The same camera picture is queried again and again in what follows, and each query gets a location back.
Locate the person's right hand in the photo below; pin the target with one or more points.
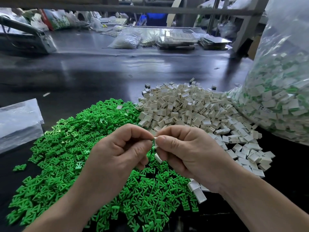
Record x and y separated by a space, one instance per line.
198 154

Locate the person's left hand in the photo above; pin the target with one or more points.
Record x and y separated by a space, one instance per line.
113 164

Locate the small white plastic part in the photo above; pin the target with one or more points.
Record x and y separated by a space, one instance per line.
158 158

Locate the pile of white plastic caps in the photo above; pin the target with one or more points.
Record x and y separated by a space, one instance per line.
203 106

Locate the pile of green plastic clips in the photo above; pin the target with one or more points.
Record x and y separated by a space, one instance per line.
62 142

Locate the clear plastic bag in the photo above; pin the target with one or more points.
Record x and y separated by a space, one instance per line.
280 94

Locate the person's right forearm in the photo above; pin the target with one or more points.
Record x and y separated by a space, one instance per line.
265 210

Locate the person's left forearm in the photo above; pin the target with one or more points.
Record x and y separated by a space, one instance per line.
58 215

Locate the small green plastic part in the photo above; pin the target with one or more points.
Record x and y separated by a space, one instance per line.
20 167

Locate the small clear bag of parts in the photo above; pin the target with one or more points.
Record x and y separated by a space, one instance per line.
124 41

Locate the stack of clear flat bags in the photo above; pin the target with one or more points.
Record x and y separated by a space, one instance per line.
20 124

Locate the dark flat tray stack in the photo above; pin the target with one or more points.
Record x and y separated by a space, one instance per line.
215 42

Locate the blue crate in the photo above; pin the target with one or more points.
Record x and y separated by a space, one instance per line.
153 19

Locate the grey heat sealer machine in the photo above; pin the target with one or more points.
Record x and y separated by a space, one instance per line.
26 40

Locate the grey metal horizontal bar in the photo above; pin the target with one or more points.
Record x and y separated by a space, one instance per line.
145 10

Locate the grey metal slanted post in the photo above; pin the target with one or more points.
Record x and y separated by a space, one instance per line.
250 24

